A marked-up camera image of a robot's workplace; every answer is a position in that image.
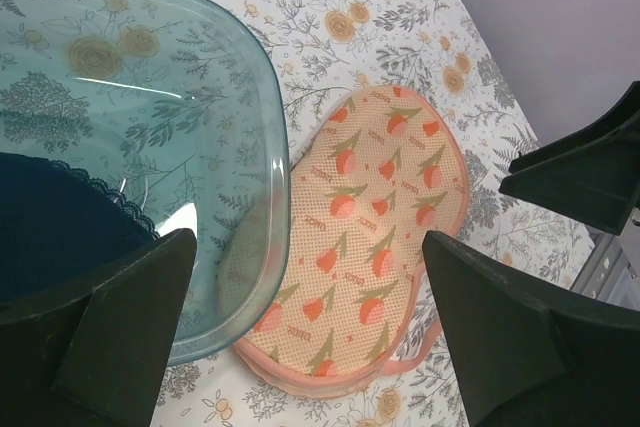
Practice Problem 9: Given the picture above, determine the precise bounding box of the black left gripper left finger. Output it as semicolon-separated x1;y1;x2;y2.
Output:
1;229;196;426

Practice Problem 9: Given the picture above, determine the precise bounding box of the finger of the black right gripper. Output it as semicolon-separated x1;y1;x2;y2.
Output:
499;81;639;235

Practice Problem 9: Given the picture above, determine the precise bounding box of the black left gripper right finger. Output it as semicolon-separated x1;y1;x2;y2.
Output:
422;231;639;426

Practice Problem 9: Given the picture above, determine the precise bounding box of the navy blue lace bra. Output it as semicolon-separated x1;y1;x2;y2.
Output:
1;152;158;302

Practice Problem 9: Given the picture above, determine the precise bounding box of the peach floral mesh laundry bag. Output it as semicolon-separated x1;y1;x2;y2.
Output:
233;85;470;398

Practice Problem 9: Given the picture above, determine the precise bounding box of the clear teal plastic tub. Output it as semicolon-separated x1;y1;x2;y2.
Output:
1;0;290;365

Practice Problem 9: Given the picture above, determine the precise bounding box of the floral patterned table mat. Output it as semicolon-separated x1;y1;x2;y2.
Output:
153;0;593;426

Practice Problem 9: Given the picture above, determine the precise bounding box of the aluminium frame rail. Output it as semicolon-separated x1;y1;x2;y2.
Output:
570;231;639;311

